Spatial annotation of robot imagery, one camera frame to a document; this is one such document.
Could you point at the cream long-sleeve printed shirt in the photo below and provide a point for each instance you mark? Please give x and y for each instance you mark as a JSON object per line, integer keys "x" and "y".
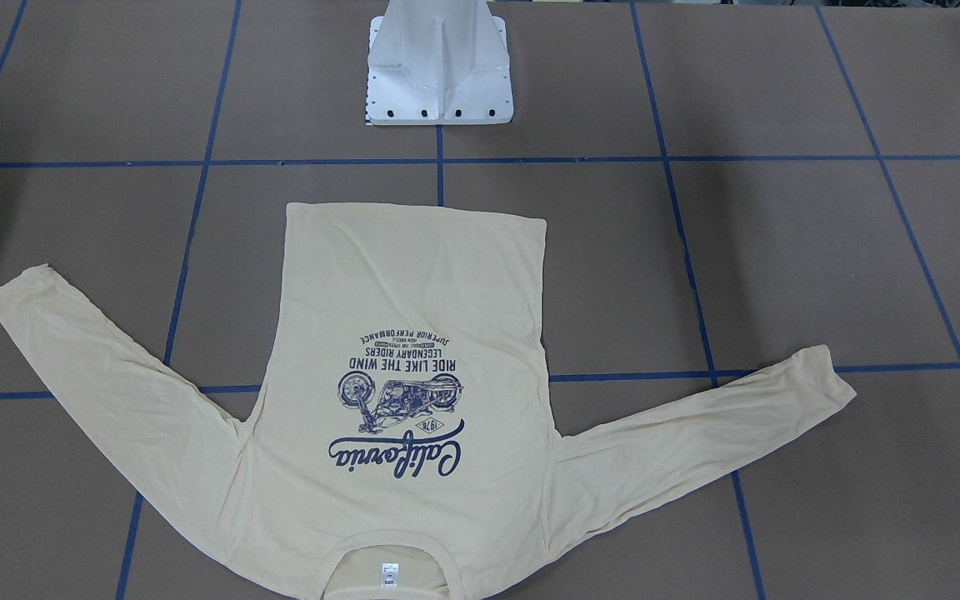
{"x": 402, "y": 444}

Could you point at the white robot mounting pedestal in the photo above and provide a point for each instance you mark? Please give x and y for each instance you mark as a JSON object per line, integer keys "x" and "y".
{"x": 438, "y": 63}

